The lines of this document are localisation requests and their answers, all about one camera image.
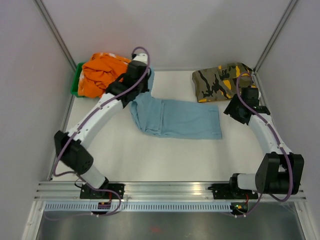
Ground light blue trousers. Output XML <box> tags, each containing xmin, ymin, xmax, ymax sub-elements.
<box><xmin>129</xmin><ymin>65</ymin><xmax>223</xmax><ymax>140</ymax></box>

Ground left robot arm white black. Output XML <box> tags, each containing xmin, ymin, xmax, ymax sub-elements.
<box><xmin>54</xmin><ymin>52</ymin><xmax>151</xmax><ymax>199</ymax></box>

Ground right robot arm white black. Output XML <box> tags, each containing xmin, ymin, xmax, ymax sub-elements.
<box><xmin>224</xmin><ymin>87</ymin><xmax>305</xmax><ymax>198</ymax></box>

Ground camouflage folded trousers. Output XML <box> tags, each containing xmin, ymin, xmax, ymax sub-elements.
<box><xmin>191</xmin><ymin>62</ymin><xmax>255</xmax><ymax>103</ymax></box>

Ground orange trousers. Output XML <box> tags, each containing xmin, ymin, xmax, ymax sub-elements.
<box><xmin>77</xmin><ymin>52</ymin><xmax>131</xmax><ymax>98</ymax></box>

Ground green plastic bin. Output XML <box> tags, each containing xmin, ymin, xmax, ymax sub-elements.
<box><xmin>70</xmin><ymin>62</ymin><xmax>85</xmax><ymax>98</ymax></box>

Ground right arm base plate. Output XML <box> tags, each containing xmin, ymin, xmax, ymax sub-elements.
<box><xmin>207</xmin><ymin>183</ymin><xmax>259</xmax><ymax>200</ymax></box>

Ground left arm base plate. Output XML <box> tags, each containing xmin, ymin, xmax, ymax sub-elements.
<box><xmin>79</xmin><ymin>183</ymin><xmax>125</xmax><ymax>200</ymax></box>

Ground right aluminium frame post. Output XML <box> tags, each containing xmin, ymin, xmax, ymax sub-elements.
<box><xmin>253</xmin><ymin>0</ymin><xmax>300</xmax><ymax>73</ymax></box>

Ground aluminium frame post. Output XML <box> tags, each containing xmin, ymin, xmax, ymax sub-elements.
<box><xmin>33</xmin><ymin>0</ymin><xmax>77</xmax><ymax>72</ymax></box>
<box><xmin>253</xmin><ymin>0</ymin><xmax>300</xmax><ymax>73</ymax></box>

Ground left aluminium frame post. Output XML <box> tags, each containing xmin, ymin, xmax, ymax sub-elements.
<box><xmin>33</xmin><ymin>0</ymin><xmax>77</xmax><ymax>72</ymax></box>

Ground aluminium front rail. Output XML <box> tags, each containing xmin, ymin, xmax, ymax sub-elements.
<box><xmin>34</xmin><ymin>180</ymin><xmax>307</xmax><ymax>201</ymax></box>

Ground slotted cable duct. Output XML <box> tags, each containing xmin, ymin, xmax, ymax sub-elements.
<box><xmin>44</xmin><ymin>201</ymin><xmax>232</xmax><ymax>213</ymax></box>

